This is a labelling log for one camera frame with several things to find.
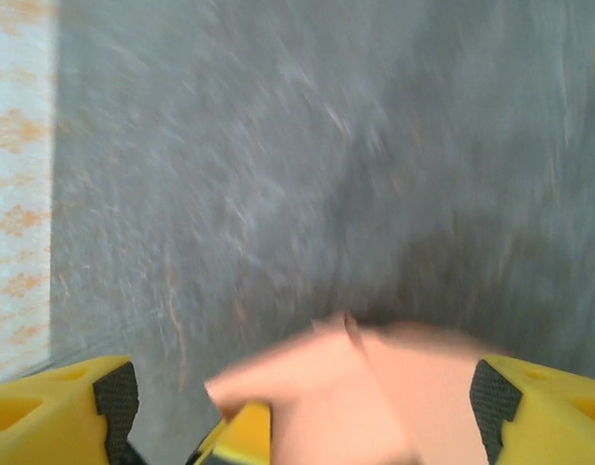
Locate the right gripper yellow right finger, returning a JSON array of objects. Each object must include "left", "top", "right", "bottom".
[{"left": 470, "top": 356, "right": 595, "bottom": 465}]

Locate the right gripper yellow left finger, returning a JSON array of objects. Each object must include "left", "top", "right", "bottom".
[{"left": 0, "top": 356, "right": 140, "bottom": 465}]

